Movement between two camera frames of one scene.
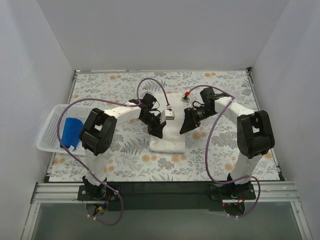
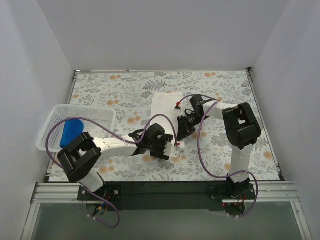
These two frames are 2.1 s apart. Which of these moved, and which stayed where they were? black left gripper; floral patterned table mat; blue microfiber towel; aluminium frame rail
Moved: black left gripper
Stayed: blue microfiber towel; floral patterned table mat; aluminium frame rail
